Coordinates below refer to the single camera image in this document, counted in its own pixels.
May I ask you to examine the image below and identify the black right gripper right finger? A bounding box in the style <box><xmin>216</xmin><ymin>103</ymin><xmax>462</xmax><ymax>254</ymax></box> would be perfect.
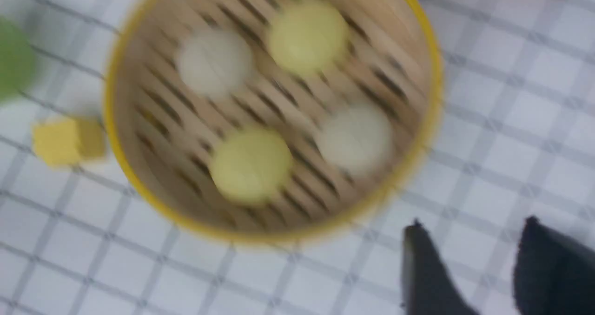
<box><xmin>513</xmin><ymin>216</ymin><xmax>595</xmax><ymax>315</ymax></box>

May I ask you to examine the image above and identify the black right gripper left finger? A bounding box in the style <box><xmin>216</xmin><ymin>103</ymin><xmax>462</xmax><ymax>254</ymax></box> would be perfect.
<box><xmin>402</xmin><ymin>220</ymin><xmax>478</xmax><ymax>315</ymax></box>

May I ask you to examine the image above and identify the beige bun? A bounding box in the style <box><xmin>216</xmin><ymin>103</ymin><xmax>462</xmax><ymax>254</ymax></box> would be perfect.
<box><xmin>314</xmin><ymin>103</ymin><xmax>394</xmax><ymax>177</ymax></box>

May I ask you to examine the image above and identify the yellow bun front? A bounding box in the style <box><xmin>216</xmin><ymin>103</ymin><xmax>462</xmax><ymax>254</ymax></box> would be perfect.
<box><xmin>209</xmin><ymin>126</ymin><xmax>295</xmax><ymax>206</ymax></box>

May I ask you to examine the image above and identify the yellow bun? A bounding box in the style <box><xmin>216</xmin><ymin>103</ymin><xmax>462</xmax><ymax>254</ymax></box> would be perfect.
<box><xmin>209</xmin><ymin>126</ymin><xmax>295</xmax><ymax>206</ymax></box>
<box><xmin>266</xmin><ymin>0</ymin><xmax>350</xmax><ymax>78</ymax></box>

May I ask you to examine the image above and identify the white bun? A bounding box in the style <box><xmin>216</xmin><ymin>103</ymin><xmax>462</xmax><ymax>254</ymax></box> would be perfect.
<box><xmin>174</xmin><ymin>28</ymin><xmax>257</xmax><ymax>99</ymax></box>

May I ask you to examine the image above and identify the bamboo steamer tray yellow rim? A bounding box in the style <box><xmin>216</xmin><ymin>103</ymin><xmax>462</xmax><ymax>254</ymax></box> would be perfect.
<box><xmin>104</xmin><ymin>0</ymin><xmax>443</xmax><ymax>243</ymax></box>

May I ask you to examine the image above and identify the white grid tablecloth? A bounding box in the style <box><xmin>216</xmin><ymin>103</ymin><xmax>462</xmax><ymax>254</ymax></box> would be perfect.
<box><xmin>1</xmin><ymin>0</ymin><xmax>594</xmax><ymax>315</ymax></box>

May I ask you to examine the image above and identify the yellow foam cube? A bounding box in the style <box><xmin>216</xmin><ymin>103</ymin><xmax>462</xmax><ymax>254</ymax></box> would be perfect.
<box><xmin>32</xmin><ymin>117</ymin><xmax>107</xmax><ymax>167</ymax></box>

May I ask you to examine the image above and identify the green toy apple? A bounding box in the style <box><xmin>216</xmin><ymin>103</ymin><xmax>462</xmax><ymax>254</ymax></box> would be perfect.
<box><xmin>0</xmin><ymin>16</ymin><xmax>37</xmax><ymax>104</ymax></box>

